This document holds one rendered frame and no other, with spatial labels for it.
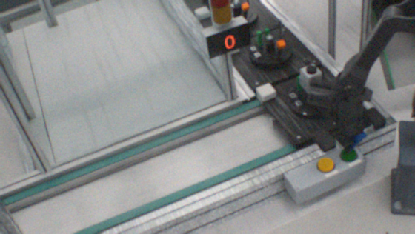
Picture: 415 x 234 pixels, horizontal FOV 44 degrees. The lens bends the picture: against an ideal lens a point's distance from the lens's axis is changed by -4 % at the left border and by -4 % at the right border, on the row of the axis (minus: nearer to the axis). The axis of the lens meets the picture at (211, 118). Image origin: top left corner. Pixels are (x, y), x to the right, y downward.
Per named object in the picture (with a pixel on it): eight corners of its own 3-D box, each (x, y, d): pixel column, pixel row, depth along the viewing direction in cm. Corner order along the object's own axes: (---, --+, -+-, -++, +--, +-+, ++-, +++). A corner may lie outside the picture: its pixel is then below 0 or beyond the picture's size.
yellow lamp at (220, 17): (235, 20, 134) (233, 4, 130) (217, 26, 133) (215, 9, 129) (227, 11, 137) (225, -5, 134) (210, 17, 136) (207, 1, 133)
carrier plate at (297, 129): (370, 117, 146) (370, 112, 144) (296, 149, 141) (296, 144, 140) (325, 70, 162) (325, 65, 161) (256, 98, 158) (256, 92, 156)
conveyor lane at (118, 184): (367, 138, 152) (370, 115, 145) (93, 255, 136) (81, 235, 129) (318, 84, 172) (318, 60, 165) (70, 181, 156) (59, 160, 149)
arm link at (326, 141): (390, 102, 124) (375, 87, 128) (324, 130, 120) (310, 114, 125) (387, 126, 130) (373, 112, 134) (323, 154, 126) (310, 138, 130)
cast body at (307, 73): (324, 91, 145) (324, 72, 140) (310, 97, 144) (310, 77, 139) (309, 75, 151) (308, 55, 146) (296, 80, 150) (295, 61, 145)
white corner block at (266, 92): (277, 101, 156) (276, 91, 153) (263, 107, 155) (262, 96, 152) (270, 92, 159) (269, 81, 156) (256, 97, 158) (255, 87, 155)
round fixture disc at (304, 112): (346, 108, 147) (346, 103, 145) (302, 126, 144) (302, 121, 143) (320, 80, 157) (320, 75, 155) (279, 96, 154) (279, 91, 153)
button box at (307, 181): (365, 174, 138) (367, 158, 134) (296, 205, 134) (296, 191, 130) (351, 157, 143) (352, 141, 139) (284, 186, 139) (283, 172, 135)
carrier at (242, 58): (323, 68, 163) (323, 35, 155) (254, 95, 159) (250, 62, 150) (285, 29, 180) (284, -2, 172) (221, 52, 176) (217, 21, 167)
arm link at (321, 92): (364, 62, 118) (313, 55, 122) (357, 85, 113) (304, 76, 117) (361, 99, 126) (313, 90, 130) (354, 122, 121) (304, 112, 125)
